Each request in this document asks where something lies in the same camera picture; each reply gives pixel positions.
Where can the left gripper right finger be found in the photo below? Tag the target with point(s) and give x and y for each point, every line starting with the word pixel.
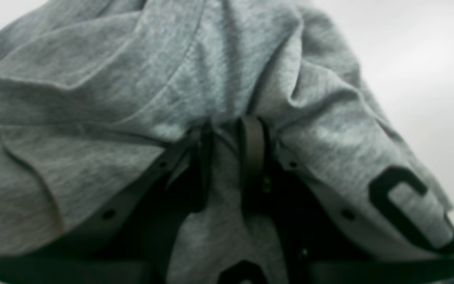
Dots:
pixel 325 239

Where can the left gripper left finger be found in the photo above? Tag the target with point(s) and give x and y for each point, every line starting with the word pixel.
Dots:
pixel 130 239

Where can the grey t-shirt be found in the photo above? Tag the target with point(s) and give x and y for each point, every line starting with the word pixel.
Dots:
pixel 92 92

